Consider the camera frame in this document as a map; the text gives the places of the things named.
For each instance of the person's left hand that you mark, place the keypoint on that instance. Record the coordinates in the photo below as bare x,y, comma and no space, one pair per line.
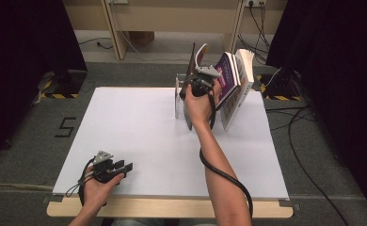
97,191

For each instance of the wooden desk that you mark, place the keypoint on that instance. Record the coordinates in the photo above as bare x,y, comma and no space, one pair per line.
172,19

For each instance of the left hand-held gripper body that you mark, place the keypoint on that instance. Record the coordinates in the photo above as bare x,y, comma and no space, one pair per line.
104,169

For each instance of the cardboard box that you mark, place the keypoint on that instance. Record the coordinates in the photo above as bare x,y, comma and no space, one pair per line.
142,38

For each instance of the person's right hand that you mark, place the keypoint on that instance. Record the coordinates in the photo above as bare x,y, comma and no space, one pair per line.
200,108

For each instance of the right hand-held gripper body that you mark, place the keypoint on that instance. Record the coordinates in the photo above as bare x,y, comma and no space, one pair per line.
202,84

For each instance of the black curtain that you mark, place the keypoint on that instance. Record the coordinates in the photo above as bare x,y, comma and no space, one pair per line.
344,78
21,62

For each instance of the black stand base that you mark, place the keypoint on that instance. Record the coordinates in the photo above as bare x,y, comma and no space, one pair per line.
68,83
285,84

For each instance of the white power socket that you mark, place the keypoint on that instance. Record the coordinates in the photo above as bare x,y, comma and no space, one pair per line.
256,2

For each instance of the books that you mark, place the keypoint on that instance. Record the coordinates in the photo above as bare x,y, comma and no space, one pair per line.
235,109

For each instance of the dark brown and red magazine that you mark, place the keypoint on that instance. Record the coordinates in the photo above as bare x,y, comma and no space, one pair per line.
188,119

